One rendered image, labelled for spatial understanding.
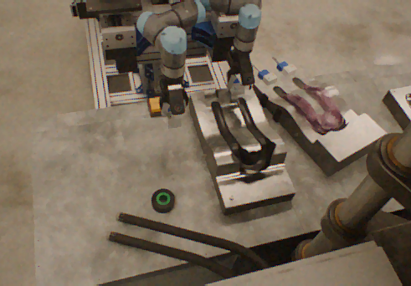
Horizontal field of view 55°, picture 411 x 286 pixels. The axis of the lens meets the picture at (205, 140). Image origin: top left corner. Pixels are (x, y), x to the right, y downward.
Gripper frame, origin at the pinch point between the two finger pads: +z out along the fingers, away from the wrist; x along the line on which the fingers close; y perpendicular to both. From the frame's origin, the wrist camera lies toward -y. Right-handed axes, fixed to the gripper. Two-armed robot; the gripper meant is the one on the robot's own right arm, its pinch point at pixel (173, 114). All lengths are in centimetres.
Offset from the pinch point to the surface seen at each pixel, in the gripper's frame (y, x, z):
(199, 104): 7.6, -12.3, 6.0
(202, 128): -3.2, -10.4, 6.7
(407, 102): -6, -102, 10
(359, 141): -23, -66, 4
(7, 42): 167, 86, 96
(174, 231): -40.3, 8.7, 7.3
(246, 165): -22.1, -21.9, 7.6
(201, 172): -17.2, -6.9, 15.0
